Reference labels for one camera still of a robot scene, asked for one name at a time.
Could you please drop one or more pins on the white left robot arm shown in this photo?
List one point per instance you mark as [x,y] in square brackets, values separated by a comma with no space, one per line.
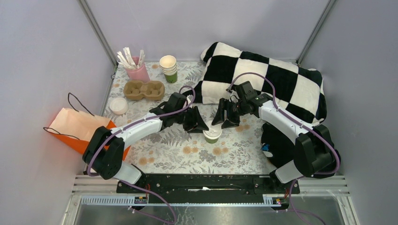
[104,153]

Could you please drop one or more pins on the black cloth bundle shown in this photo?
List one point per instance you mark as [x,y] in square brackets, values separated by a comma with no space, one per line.
[285,154]

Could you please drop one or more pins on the black white checkered blanket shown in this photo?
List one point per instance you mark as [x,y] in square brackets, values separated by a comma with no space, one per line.
[298,90]

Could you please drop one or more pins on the white plastic cup lid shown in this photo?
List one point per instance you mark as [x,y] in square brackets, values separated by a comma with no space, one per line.
[213,132]

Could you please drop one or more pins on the orange paper bag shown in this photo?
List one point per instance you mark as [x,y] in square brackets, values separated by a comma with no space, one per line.
[75,128]

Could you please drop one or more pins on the green paper coffee cup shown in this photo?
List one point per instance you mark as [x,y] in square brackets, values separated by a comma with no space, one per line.
[211,139]

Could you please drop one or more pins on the stack of green paper cups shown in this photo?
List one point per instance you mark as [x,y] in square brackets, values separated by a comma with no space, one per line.
[168,65]

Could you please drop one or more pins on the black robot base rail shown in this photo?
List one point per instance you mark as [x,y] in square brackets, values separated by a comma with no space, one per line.
[211,188]

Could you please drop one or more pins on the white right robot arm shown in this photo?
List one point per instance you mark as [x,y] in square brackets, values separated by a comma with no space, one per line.
[326,160]

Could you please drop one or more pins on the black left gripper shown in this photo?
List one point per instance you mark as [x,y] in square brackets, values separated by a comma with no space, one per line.
[196,124]

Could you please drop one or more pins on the floral patterned table mat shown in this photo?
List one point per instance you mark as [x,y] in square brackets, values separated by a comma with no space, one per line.
[237,151]

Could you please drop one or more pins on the pink straw holder cup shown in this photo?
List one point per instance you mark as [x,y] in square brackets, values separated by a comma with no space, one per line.
[138,74]

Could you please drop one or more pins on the brown cardboard cup carrier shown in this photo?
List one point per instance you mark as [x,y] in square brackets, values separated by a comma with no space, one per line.
[137,90]

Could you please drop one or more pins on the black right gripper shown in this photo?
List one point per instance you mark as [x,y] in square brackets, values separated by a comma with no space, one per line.
[219,116]

